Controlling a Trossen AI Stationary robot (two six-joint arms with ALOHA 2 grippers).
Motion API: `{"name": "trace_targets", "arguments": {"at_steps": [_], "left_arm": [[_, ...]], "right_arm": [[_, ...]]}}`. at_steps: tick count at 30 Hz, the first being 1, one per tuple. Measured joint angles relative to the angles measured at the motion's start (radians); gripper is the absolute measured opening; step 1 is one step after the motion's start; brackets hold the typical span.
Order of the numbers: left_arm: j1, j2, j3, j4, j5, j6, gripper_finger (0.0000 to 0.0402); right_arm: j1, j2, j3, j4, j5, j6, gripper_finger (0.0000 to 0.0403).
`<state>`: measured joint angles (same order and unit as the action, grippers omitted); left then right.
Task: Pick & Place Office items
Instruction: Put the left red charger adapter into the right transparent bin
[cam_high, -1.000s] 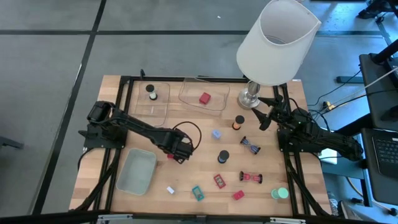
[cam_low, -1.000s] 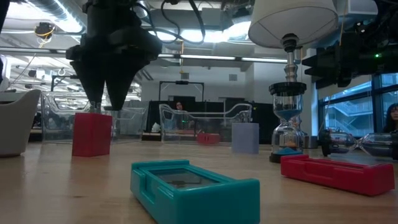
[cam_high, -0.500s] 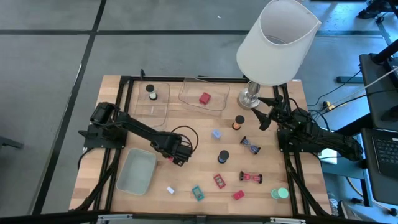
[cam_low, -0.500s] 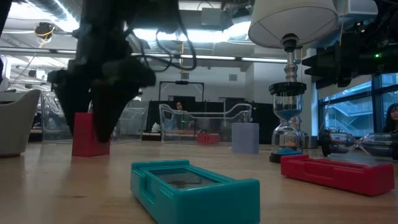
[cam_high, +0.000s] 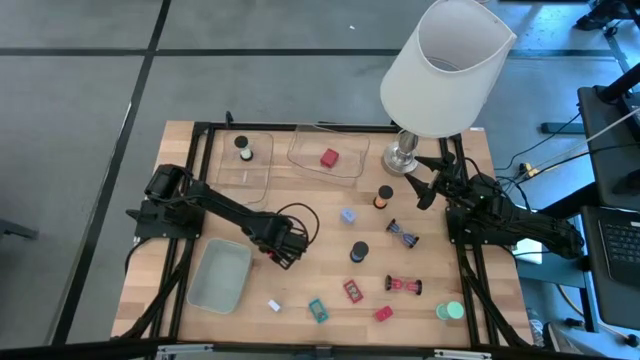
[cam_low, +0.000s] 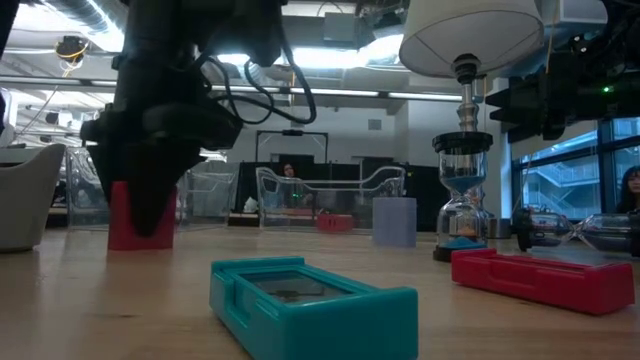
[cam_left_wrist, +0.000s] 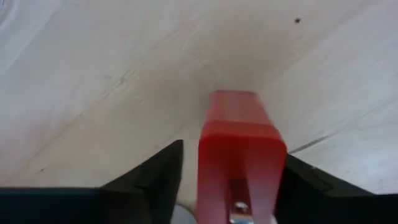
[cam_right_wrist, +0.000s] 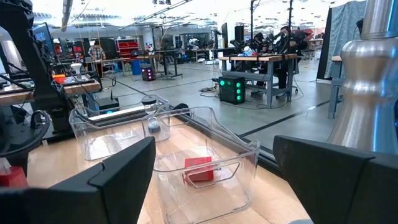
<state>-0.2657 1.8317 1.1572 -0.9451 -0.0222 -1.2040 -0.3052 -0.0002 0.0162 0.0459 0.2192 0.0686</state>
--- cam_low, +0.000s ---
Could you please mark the red plug adapter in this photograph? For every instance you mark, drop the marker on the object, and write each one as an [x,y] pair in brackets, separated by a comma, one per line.
[334,223]

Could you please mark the red rectangular block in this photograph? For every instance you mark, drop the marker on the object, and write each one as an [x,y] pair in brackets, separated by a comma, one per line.
[117,235]

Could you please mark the person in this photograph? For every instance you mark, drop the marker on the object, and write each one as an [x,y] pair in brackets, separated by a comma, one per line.
[631,190]
[288,171]

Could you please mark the teal plastic staple case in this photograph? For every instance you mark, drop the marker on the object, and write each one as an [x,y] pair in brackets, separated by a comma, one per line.
[320,325]

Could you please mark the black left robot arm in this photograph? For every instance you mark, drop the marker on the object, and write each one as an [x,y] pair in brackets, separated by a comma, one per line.
[165,50]

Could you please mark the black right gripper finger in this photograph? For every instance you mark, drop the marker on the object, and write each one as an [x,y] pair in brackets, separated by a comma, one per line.
[527,122]
[520,94]

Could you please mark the table lamp white shade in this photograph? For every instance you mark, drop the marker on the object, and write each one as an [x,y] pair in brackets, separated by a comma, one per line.
[470,35]

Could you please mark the blue sand hourglass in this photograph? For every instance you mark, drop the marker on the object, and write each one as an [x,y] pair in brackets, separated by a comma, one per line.
[462,142]

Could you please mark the orange sand hourglass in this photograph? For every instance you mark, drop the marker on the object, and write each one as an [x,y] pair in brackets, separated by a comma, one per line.
[466,232]

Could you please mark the pink sand hourglass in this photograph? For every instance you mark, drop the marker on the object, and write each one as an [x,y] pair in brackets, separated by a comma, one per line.
[522,230]

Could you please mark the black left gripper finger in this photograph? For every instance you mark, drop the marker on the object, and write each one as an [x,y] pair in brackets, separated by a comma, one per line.
[150,200]
[112,165]

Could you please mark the long ceiling light strip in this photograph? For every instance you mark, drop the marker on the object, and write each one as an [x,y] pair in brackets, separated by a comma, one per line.
[330,92]

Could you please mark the red plastic staple case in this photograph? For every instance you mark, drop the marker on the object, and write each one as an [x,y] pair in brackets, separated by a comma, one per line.
[550,285]

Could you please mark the clear plastic tray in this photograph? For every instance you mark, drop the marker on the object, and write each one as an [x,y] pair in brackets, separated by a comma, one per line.
[80,180]
[380,175]

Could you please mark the grey ceiling box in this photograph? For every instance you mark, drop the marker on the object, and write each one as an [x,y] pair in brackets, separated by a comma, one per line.
[340,27]

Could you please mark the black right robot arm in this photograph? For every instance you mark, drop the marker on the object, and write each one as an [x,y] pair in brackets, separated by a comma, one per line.
[620,25]

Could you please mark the black metal stand frame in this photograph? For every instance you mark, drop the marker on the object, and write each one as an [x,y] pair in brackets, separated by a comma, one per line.
[292,132]

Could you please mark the lavender block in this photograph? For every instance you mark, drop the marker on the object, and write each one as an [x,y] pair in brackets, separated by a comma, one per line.
[395,222]

